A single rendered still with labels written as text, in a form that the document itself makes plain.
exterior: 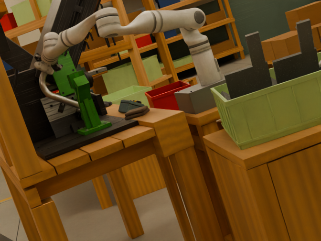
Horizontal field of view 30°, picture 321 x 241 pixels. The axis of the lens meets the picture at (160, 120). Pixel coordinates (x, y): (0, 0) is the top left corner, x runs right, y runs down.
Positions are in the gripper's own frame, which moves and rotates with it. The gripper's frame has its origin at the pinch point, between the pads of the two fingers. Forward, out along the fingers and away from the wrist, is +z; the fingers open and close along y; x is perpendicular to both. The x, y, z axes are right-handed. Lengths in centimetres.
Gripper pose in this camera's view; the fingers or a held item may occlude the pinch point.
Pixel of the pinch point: (47, 66)
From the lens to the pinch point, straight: 286.2
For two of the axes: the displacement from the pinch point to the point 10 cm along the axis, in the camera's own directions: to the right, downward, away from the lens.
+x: -3.8, 8.8, -2.8
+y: -8.9, -4.3, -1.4
